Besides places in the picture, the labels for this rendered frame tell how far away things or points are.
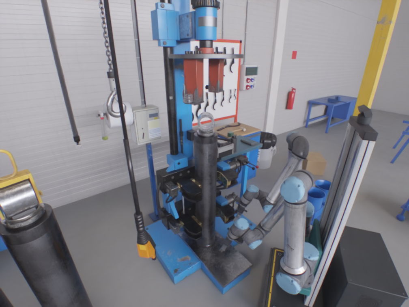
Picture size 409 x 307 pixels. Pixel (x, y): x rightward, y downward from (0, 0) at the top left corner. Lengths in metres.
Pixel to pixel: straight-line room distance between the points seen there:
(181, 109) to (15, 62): 2.12
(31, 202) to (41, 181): 2.67
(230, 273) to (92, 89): 2.94
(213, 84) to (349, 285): 1.76
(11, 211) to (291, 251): 1.34
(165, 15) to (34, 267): 1.78
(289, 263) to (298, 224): 0.28
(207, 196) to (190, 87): 1.05
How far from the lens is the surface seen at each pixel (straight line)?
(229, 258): 2.53
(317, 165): 4.57
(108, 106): 1.09
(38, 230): 1.18
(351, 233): 2.13
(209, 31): 1.75
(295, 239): 1.31
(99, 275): 2.80
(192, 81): 1.60
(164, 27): 1.93
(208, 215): 2.27
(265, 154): 4.35
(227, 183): 2.15
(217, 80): 1.93
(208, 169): 1.96
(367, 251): 2.04
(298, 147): 1.69
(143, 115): 2.47
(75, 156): 3.69
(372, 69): 3.74
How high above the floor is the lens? 2.12
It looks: 25 degrees down
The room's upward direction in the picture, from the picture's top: straight up
